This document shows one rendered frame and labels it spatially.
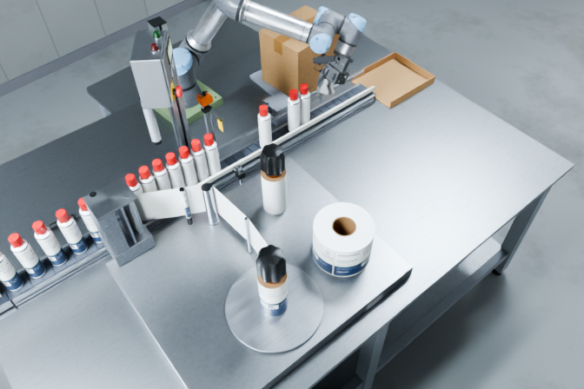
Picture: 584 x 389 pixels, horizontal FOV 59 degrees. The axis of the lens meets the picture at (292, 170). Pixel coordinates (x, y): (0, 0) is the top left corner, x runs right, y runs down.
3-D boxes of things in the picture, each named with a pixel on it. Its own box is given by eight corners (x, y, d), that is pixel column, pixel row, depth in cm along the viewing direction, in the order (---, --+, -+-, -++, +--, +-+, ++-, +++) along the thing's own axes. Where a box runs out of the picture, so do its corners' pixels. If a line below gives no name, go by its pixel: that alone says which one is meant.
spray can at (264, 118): (264, 151, 212) (262, 113, 197) (257, 144, 214) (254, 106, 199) (275, 145, 214) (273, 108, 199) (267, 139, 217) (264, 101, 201)
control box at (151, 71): (142, 109, 168) (129, 61, 154) (149, 77, 180) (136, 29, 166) (174, 108, 169) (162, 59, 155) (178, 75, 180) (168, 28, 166)
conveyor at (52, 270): (15, 305, 171) (9, 299, 168) (6, 287, 175) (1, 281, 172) (373, 99, 239) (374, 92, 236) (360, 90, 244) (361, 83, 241)
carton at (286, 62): (297, 102, 237) (297, 52, 217) (262, 80, 248) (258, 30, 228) (341, 73, 251) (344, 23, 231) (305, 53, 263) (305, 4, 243)
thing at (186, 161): (189, 194, 197) (180, 156, 182) (182, 186, 200) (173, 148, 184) (201, 187, 199) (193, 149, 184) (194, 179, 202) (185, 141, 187)
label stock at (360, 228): (318, 280, 171) (320, 256, 160) (307, 232, 184) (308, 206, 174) (377, 272, 173) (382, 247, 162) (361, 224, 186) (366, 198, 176)
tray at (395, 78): (389, 108, 236) (391, 102, 233) (350, 82, 250) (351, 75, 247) (434, 82, 249) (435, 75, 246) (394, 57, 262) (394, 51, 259)
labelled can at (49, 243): (55, 269, 175) (32, 234, 160) (49, 259, 178) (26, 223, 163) (69, 260, 177) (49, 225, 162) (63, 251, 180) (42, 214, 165)
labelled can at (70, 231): (76, 257, 178) (56, 221, 163) (70, 247, 181) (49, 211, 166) (90, 249, 180) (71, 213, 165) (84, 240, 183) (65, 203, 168)
